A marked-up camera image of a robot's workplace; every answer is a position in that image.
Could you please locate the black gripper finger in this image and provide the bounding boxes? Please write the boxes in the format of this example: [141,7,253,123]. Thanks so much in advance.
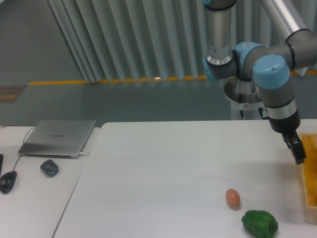
[291,138,306,165]
[282,133,294,156]

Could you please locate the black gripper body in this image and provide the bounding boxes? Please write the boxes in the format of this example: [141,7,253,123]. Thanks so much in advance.
[268,111,300,138]

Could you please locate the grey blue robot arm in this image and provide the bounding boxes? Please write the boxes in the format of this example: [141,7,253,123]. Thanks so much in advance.
[202,0,317,164]

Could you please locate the green bell pepper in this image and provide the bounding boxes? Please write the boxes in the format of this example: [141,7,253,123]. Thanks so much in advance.
[241,210,278,238]

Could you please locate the yellow plastic basket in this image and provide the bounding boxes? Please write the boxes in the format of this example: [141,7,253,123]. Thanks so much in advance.
[300,133,317,208]

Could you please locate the brown egg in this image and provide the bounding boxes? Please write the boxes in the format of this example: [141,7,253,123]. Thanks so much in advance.
[225,188,241,207]

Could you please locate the white folding partition screen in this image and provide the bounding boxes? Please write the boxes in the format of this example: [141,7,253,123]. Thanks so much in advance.
[44,0,317,82]

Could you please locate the silver closed laptop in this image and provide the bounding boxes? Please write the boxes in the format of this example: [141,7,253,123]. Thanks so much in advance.
[18,120,96,159]

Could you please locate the small black plastic holder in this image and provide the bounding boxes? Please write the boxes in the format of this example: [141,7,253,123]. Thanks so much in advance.
[40,159,59,178]

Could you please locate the black computer mouse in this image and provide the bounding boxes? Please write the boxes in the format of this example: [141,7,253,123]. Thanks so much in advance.
[0,171,17,194]

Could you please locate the black device at edge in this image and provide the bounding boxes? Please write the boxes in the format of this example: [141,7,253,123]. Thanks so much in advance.
[0,154,4,175]

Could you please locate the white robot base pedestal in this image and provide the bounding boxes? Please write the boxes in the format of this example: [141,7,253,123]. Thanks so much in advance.
[224,77,264,120]

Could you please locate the black mouse cable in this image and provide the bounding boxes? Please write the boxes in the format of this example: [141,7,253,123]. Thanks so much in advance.
[0,125,37,172]

